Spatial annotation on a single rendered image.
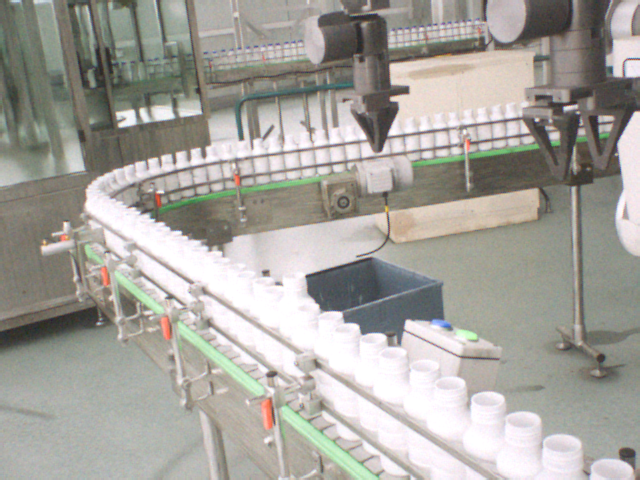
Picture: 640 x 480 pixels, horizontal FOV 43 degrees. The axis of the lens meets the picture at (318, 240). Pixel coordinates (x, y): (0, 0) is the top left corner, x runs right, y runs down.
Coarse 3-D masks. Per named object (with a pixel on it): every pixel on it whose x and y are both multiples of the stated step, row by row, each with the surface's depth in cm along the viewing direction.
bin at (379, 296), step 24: (360, 264) 217; (384, 264) 214; (312, 288) 211; (336, 288) 215; (360, 288) 219; (384, 288) 216; (408, 288) 206; (432, 288) 191; (360, 312) 183; (384, 312) 186; (408, 312) 190; (432, 312) 193
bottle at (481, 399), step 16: (480, 400) 91; (496, 400) 90; (480, 416) 88; (496, 416) 88; (480, 432) 89; (496, 432) 88; (464, 448) 91; (480, 448) 88; (496, 448) 88; (496, 464) 88
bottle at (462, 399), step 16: (448, 384) 96; (464, 384) 93; (448, 400) 92; (464, 400) 93; (432, 416) 95; (448, 416) 93; (464, 416) 93; (448, 432) 92; (464, 432) 92; (432, 448) 95; (432, 464) 96; (448, 464) 94
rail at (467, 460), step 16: (128, 240) 199; (176, 272) 169; (160, 288) 183; (224, 304) 147; (208, 320) 158; (256, 320) 135; (224, 336) 151; (272, 336) 130; (304, 352) 120; (272, 368) 133; (320, 368) 116; (288, 384) 128; (352, 384) 109; (368, 400) 105; (336, 416) 115; (400, 416) 99; (432, 432) 94; (384, 448) 105; (448, 448) 91; (400, 464) 102; (464, 464) 89; (480, 464) 86
